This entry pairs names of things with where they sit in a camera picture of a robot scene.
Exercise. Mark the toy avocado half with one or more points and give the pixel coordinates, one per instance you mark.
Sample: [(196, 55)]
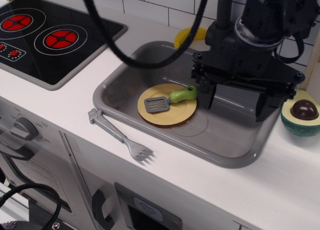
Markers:
[(301, 115)]

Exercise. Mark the grey oven door handle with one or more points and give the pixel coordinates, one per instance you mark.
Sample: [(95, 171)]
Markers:
[(12, 147)]

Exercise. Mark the grey oven knob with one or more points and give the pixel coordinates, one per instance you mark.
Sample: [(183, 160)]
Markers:
[(24, 129)]

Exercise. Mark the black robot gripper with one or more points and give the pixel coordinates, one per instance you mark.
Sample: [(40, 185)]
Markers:
[(250, 62)]

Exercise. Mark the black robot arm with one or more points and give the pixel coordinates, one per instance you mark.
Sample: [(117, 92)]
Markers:
[(293, 18)]

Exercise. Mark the black dishwasher door handle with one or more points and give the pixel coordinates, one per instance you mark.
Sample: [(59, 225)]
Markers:
[(97, 201)]

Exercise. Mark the dark grey sink faucet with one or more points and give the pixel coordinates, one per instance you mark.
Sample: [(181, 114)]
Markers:
[(228, 10)]

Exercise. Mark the green handled grey spatula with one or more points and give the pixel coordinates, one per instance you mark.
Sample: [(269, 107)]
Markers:
[(162, 104)]

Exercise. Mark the black toy stovetop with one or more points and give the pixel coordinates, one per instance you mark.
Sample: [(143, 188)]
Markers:
[(45, 43)]

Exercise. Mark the grey toy sink basin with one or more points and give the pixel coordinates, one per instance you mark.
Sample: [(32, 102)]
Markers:
[(226, 135)]

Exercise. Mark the yellow toy banana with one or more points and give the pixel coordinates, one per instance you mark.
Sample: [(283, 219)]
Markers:
[(183, 34)]

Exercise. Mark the grey plastic toy fork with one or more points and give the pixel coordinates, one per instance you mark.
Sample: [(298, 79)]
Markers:
[(137, 151)]

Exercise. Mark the yellow plastic plate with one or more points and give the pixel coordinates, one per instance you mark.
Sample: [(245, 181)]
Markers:
[(177, 113)]

